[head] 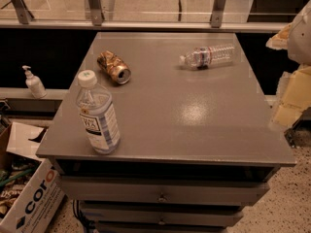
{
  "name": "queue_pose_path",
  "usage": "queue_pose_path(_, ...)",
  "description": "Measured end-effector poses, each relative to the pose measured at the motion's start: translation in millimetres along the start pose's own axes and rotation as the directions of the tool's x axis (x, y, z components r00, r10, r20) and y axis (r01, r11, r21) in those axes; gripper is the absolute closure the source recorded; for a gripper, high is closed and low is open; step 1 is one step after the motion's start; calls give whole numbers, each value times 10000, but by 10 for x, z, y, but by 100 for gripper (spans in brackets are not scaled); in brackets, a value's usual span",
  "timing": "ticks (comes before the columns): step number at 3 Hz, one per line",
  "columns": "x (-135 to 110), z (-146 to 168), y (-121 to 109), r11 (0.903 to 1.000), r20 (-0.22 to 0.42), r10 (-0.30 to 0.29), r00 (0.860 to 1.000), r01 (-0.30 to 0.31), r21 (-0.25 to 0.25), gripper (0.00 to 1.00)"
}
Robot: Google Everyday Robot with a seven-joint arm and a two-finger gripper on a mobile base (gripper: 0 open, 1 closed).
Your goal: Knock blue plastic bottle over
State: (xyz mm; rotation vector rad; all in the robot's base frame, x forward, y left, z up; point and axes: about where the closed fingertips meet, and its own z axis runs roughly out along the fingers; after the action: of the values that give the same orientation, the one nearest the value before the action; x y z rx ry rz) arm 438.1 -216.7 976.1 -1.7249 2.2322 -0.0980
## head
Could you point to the white cardboard box with lettering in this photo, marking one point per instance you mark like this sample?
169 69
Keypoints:
35 207

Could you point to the metal railing frame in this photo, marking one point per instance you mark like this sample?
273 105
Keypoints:
158 15

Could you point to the grey metal drawer cabinet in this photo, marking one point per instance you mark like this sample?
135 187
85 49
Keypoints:
196 148

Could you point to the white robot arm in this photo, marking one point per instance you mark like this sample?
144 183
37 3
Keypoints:
299 42

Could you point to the clear plastic bottle red label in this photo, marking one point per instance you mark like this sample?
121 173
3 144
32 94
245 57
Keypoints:
206 57

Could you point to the crushed gold soda can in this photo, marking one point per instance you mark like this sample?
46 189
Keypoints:
114 66

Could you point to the blue label plastic water bottle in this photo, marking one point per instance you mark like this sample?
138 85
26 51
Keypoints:
97 112

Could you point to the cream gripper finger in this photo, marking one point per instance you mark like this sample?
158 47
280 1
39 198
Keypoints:
280 40
293 98

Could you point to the white pump dispenser bottle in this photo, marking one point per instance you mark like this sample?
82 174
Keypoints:
34 83

